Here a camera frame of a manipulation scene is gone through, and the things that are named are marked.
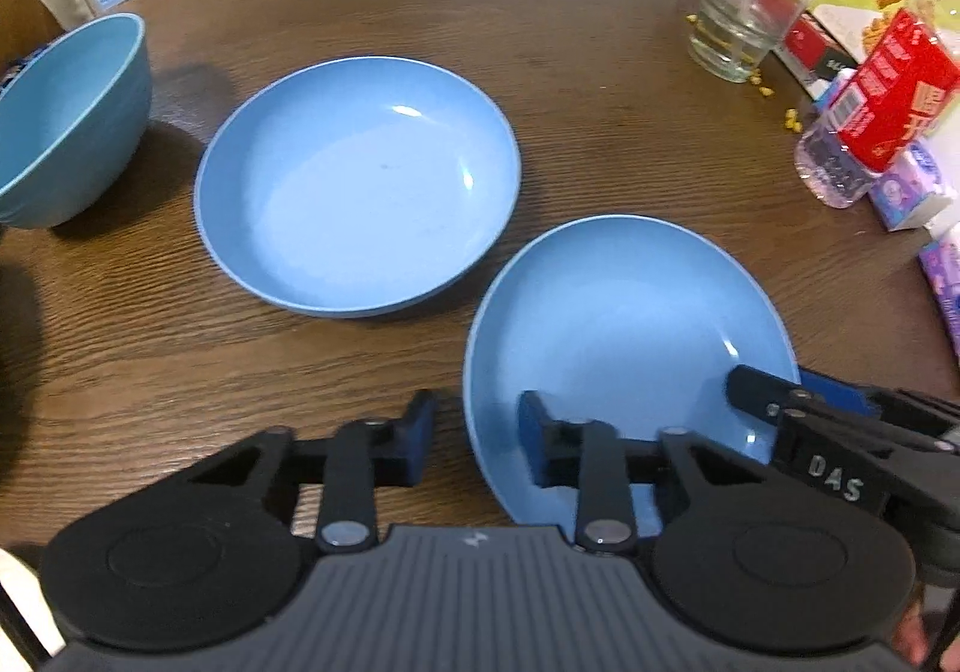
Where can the blue plate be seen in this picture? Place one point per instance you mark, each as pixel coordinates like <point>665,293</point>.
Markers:
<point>352,192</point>
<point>622,327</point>

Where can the purple tissue pack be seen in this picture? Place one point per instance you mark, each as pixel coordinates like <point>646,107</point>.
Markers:
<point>911,188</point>
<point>945,282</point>

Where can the red label water bottle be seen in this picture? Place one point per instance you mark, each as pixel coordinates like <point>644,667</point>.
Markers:
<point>896,94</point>

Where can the clear drinking glass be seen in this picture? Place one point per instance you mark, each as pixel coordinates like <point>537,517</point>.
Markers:
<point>724,42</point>

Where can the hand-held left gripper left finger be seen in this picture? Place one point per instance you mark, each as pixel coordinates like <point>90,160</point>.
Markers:
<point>420,439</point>

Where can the blue bowl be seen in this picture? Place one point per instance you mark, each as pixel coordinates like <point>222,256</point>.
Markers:
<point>60,117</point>

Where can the person's right hand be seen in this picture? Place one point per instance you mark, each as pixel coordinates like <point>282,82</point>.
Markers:
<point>915,638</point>

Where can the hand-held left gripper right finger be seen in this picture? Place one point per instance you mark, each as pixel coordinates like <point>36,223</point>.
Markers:
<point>534,443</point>

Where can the red flat box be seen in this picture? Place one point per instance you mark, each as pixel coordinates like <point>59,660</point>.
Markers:
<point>806,46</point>

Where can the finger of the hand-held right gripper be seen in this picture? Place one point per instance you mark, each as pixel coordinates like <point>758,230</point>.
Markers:
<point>754,388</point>
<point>836,393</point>

